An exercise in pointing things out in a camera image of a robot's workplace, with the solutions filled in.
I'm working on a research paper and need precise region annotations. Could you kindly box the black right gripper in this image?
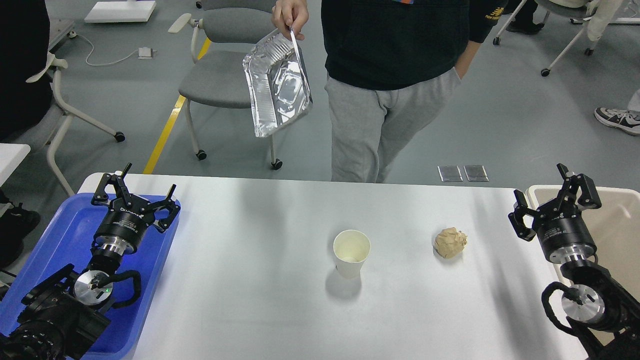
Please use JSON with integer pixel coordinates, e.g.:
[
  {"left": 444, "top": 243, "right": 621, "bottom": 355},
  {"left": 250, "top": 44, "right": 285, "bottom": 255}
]
[{"left": 508, "top": 162, "right": 602, "bottom": 264}]

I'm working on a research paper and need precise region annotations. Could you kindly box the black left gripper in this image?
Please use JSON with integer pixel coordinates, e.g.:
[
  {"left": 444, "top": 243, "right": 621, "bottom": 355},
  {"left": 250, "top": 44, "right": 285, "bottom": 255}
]
[{"left": 91, "top": 162, "right": 181, "bottom": 252}]

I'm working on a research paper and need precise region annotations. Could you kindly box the aluminium foil tray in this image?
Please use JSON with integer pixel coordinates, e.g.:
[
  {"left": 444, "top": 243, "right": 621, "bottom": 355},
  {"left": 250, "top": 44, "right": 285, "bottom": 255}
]
[{"left": 242, "top": 29, "right": 313, "bottom": 138}]

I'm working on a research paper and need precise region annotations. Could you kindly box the white paper cup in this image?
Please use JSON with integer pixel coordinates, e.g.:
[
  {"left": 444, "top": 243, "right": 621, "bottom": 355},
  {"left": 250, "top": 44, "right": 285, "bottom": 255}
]
[{"left": 333, "top": 229, "right": 371, "bottom": 280}]

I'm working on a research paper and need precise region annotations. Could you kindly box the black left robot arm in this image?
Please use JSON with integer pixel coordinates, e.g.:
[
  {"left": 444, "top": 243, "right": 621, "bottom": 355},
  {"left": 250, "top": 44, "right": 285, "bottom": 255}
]
[{"left": 1, "top": 164, "right": 182, "bottom": 360}]

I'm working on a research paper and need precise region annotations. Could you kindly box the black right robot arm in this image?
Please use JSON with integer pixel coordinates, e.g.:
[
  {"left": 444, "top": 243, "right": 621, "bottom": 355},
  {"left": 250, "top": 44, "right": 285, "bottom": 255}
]
[{"left": 508, "top": 163, "right": 640, "bottom": 360}]

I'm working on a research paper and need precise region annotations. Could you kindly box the person's hand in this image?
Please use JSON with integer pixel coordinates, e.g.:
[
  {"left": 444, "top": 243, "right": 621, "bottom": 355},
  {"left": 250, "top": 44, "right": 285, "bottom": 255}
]
[{"left": 271, "top": 0, "right": 310, "bottom": 41}]

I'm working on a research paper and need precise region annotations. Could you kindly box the beige plastic bin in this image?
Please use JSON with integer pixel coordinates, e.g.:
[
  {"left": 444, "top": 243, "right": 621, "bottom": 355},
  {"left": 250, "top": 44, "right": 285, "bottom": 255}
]
[{"left": 526, "top": 184, "right": 640, "bottom": 348}]

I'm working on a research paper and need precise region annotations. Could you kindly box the blue plastic tray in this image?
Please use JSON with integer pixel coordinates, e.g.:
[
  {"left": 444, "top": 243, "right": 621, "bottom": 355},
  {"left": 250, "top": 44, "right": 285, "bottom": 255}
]
[{"left": 0, "top": 193, "right": 179, "bottom": 360}]

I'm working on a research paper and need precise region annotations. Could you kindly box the right metal floor plate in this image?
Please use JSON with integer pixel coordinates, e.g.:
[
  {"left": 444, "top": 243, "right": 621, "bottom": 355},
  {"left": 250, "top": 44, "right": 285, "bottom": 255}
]
[{"left": 463, "top": 165, "right": 490, "bottom": 182}]

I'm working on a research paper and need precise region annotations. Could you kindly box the metal floor plate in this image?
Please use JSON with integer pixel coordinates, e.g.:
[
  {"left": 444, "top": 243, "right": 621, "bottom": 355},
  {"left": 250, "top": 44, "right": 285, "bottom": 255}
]
[
  {"left": 463, "top": 165, "right": 490, "bottom": 182},
  {"left": 438, "top": 165, "right": 464, "bottom": 183}
]

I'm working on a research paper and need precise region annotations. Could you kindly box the crumpled brown paper ball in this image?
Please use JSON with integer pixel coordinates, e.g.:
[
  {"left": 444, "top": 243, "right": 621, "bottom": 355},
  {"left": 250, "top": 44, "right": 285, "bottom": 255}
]
[{"left": 433, "top": 227, "right": 468, "bottom": 259}]

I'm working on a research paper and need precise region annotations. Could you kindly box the left metal floor plate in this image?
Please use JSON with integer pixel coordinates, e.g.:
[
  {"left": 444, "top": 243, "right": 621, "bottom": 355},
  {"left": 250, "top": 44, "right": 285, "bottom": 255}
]
[{"left": 438, "top": 165, "right": 464, "bottom": 183}]

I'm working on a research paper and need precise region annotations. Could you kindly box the black white sneaker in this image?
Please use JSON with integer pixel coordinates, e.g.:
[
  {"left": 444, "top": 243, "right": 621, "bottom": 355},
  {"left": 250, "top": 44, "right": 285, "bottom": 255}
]
[{"left": 593, "top": 107, "right": 640, "bottom": 136}]

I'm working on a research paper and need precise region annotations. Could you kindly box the white side table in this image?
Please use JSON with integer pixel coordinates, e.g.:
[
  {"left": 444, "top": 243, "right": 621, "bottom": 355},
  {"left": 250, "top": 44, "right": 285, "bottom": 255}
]
[{"left": 0, "top": 142, "right": 31, "bottom": 186}]

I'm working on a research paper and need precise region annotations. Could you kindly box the grey office chair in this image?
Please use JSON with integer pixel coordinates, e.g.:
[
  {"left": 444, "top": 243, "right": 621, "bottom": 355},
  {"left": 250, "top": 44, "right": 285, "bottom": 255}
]
[{"left": 167, "top": 0, "right": 275, "bottom": 161}]

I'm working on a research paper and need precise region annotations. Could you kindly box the white chair at left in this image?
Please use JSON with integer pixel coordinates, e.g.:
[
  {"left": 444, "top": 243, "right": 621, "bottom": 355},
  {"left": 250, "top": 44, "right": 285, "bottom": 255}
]
[{"left": 26, "top": 52, "right": 126, "bottom": 197}]

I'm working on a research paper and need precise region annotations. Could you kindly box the white chair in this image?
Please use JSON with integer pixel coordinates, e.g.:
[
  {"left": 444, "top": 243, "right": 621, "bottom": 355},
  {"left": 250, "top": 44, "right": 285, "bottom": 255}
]
[
  {"left": 26, "top": 52, "right": 126, "bottom": 197},
  {"left": 492, "top": 0, "right": 626, "bottom": 77}
]

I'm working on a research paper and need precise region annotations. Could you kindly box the white flat base board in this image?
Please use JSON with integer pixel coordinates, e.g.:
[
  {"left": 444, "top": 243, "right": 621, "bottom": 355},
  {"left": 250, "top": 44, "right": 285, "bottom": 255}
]
[{"left": 84, "top": 0, "right": 157, "bottom": 24}]

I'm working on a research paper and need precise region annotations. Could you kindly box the white chair top right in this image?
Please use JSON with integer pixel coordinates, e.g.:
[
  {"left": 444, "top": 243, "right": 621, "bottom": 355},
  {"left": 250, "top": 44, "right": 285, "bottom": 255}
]
[{"left": 492, "top": 0, "right": 626, "bottom": 77}]

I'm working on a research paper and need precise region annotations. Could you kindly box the person in black at left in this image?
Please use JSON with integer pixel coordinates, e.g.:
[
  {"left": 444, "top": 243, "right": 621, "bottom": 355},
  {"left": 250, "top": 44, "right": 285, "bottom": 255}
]
[{"left": 0, "top": 0, "right": 53, "bottom": 267}]

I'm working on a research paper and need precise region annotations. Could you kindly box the person in grey trousers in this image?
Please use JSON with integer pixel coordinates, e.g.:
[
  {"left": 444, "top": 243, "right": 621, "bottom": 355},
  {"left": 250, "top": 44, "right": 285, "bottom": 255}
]
[{"left": 320, "top": 0, "right": 507, "bottom": 183}]

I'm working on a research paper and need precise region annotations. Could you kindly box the white power adapter cable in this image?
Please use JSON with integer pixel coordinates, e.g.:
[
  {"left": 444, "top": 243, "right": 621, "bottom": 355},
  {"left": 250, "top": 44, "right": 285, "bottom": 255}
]
[{"left": 68, "top": 31, "right": 157, "bottom": 67}]

